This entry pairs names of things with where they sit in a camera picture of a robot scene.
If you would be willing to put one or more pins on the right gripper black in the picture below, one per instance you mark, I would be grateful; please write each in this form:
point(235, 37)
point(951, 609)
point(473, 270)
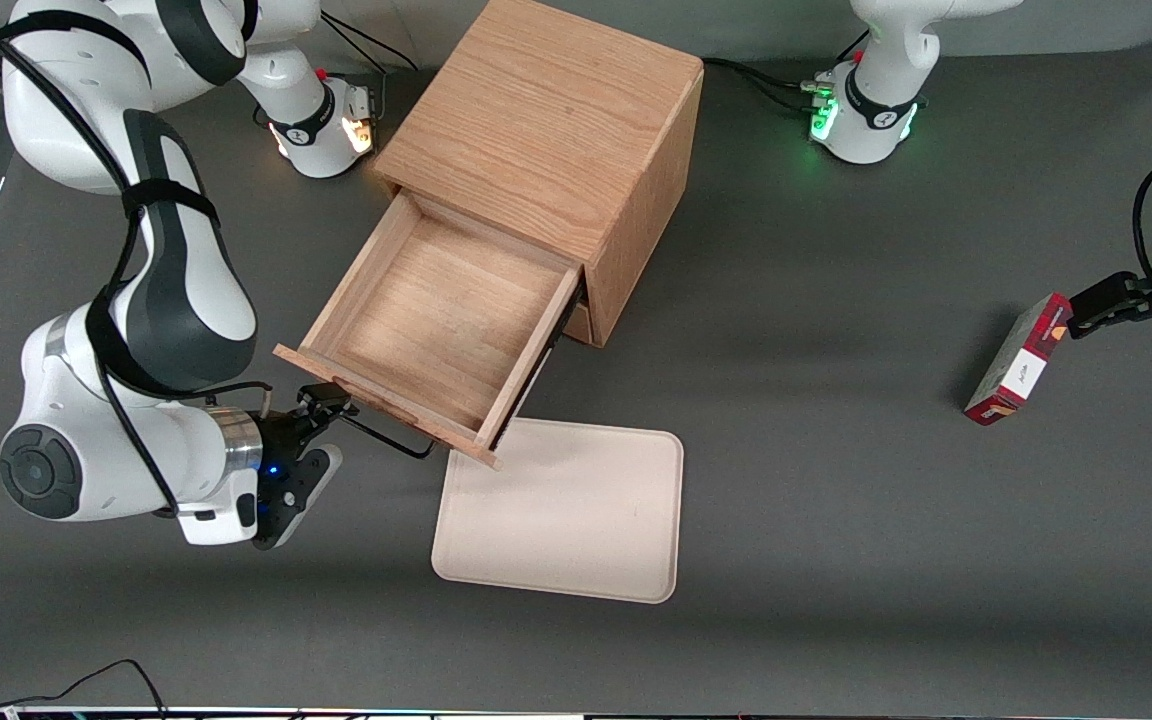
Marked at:
point(279, 434)

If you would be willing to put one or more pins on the wooden drawer with light interior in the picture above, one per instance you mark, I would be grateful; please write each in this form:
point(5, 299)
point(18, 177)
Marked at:
point(436, 310)

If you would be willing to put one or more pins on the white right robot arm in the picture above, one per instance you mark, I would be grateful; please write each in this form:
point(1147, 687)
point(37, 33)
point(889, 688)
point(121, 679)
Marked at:
point(186, 280)

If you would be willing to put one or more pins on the wooden drawer front panel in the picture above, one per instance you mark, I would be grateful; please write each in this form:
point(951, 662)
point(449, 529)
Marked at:
point(581, 322)

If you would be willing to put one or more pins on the wooden drawer cabinet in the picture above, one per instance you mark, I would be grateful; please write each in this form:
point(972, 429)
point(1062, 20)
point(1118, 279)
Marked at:
point(536, 120)

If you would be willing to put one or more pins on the red and white box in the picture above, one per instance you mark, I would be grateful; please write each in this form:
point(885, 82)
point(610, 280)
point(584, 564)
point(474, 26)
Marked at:
point(1021, 360)

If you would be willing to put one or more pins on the beige rectangular tray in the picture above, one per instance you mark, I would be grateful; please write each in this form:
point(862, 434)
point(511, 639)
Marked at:
point(566, 510)

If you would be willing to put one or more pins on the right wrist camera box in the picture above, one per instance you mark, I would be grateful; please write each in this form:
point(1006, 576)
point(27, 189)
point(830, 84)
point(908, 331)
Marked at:
point(308, 490)

